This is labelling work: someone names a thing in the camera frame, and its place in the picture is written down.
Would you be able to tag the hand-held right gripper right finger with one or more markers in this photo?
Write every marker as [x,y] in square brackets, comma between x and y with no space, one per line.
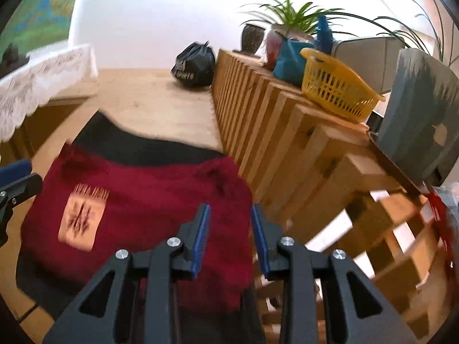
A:
[260,240]

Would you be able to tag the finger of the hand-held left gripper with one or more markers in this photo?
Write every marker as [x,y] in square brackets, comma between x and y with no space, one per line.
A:
[25,186]
[14,172]

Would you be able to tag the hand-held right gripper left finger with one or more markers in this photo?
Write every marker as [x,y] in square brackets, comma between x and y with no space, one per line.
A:
[200,243]

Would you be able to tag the maroon knitted garment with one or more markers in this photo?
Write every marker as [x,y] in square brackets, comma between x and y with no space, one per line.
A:
[143,204]

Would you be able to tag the stack of folded clothes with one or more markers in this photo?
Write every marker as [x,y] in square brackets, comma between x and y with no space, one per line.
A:
[143,147]

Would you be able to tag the wooden low table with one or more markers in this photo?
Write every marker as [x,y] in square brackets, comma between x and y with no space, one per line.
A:
[53,114]

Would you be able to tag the white lace tablecloth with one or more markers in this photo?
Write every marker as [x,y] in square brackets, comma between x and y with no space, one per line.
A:
[46,75]

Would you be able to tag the wooden slatted cabinet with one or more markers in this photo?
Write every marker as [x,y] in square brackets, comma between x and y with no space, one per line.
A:
[322,157]

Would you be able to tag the dark teapot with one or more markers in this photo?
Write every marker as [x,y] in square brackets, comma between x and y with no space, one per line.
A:
[12,59]

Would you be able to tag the yellow plastic basket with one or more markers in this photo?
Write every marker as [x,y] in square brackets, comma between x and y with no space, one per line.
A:
[333,84]

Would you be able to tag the blue bag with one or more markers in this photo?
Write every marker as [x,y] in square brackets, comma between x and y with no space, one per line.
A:
[290,62]

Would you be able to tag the red and white vase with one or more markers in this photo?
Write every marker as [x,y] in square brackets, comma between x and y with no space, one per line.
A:
[274,46]

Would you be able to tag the grey cloth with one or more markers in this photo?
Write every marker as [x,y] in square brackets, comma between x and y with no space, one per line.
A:
[416,114]

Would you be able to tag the dark ceramic vase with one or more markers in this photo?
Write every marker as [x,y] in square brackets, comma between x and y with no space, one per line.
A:
[251,39]

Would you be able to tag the grey box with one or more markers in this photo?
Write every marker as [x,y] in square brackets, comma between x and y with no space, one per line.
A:
[369,61]

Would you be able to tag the blue spray bottle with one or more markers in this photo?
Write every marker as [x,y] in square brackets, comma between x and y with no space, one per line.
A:
[324,36]

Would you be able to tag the tall green spider plant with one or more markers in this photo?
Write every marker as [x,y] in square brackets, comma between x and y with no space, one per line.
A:
[419,21]

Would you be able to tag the landscape wall painting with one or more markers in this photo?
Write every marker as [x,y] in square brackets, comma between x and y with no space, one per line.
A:
[39,10]

